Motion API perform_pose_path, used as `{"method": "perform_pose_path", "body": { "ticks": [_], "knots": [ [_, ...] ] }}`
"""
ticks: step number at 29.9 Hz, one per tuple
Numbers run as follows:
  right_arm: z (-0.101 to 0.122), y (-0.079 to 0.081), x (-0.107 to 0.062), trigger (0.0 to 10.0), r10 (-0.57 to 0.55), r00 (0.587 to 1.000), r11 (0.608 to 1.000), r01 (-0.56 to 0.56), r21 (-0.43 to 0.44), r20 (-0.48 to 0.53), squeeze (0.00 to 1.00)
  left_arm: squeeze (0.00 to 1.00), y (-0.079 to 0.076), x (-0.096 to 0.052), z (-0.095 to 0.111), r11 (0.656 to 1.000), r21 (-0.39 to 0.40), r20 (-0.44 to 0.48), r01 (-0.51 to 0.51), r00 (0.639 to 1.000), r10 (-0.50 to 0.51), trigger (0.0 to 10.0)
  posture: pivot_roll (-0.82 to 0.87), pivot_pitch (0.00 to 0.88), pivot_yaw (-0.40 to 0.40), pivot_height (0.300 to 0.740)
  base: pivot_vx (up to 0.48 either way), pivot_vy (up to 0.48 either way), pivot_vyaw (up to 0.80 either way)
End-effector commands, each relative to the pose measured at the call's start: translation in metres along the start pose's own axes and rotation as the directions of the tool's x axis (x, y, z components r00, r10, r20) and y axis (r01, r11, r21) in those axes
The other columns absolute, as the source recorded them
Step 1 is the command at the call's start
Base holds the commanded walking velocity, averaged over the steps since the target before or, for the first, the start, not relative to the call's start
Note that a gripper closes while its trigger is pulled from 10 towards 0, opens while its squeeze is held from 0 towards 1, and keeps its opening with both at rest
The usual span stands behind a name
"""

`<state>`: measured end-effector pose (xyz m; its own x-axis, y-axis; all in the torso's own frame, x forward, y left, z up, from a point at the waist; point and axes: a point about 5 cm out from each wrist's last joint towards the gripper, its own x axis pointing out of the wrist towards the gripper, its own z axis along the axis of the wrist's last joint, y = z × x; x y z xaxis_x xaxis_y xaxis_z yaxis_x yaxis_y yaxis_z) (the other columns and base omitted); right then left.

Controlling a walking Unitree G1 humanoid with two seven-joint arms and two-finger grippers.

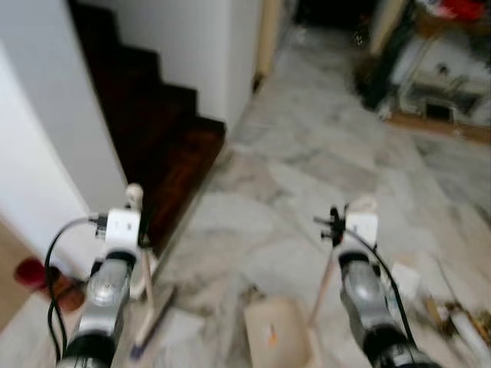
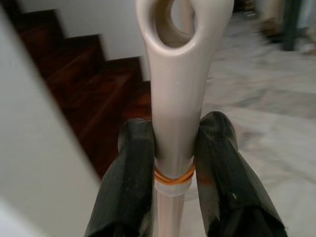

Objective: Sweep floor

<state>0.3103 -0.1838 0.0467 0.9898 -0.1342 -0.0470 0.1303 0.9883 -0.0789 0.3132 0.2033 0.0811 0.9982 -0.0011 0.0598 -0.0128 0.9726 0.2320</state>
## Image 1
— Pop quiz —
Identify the white cluttered shelf unit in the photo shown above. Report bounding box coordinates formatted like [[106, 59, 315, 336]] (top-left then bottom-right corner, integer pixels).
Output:
[[384, 0, 491, 145]]

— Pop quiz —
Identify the beige long-handled broom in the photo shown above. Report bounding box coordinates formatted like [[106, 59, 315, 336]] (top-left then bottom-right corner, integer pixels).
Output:
[[125, 182, 179, 363]]

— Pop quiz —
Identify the dark green bag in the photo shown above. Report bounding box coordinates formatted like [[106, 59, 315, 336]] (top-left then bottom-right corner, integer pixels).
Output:
[[357, 15, 419, 112]]

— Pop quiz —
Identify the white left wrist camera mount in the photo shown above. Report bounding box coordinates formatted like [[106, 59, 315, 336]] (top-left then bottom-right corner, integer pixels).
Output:
[[105, 207, 143, 258]]

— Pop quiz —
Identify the beige wooden post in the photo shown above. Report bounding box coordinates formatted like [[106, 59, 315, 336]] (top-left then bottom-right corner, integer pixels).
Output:
[[255, 0, 283, 91]]

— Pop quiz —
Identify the dark wooden staircase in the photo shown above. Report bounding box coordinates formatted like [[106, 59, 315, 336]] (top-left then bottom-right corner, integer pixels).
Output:
[[68, 0, 228, 255]]

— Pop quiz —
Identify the white tube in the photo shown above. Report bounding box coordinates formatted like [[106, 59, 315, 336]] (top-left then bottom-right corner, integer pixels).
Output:
[[447, 307, 490, 361]]

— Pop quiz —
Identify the long black left arm cable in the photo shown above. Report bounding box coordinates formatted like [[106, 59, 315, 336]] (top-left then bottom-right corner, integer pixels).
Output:
[[44, 215, 108, 363]]

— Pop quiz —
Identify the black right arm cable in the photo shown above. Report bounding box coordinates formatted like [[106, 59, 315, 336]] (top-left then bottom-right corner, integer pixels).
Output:
[[313, 217, 419, 350]]

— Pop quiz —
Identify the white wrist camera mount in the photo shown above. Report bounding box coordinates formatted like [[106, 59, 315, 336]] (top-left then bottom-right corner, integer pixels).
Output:
[[105, 207, 143, 258], [345, 201, 381, 250]]

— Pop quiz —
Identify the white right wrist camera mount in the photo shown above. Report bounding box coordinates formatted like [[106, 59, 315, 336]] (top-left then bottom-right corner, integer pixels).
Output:
[[345, 201, 381, 250]]

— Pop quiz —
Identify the beige long-handled dustpan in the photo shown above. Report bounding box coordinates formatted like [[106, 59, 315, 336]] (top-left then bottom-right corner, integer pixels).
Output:
[[244, 195, 378, 368]]

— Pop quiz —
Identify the red cloth item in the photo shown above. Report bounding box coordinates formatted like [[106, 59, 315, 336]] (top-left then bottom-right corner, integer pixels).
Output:
[[437, 0, 486, 21]]

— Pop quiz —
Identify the gold packet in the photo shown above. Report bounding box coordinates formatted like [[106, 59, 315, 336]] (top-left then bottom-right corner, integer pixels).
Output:
[[470, 307, 491, 342]]

